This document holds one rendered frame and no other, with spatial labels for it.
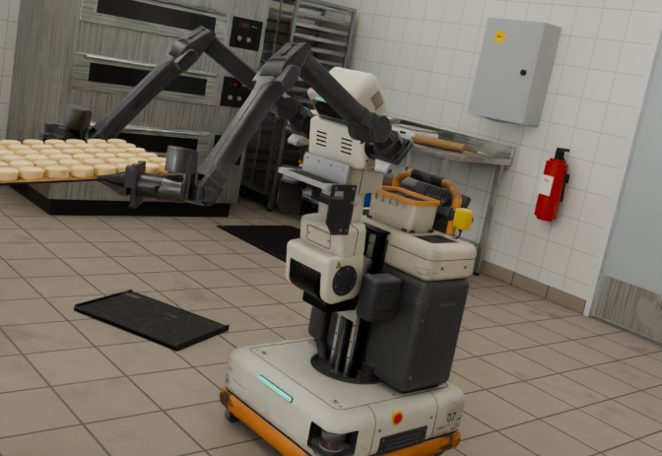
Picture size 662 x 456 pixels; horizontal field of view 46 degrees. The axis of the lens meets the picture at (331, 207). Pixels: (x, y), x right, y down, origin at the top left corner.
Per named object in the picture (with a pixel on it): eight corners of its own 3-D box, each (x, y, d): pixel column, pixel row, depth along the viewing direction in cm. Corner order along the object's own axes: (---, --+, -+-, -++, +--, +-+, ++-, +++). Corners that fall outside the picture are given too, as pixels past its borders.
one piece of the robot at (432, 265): (347, 357, 318) (385, 158, 303) (446, 417, 279) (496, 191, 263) (283, 367, 296) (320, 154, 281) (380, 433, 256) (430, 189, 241)
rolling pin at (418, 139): (399, 140, 554) (401, 131, 553) (401, 140, 560) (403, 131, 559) (476, 156, 536) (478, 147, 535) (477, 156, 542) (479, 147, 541)
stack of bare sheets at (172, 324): (228, 330, 372) (229, 324, 371) (176, 351, 336) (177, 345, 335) (131, 294, 396) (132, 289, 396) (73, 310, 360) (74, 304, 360)
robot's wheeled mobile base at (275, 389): (348, 380, 329) (359, 325, 324) (461, 453, 283) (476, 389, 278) (213, 406, 285) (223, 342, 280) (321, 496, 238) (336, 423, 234)
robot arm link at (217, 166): (303, 74, 196) (275, 74, 203) (292, 58, 192) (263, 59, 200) (215, 212, 180) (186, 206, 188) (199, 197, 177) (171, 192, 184)
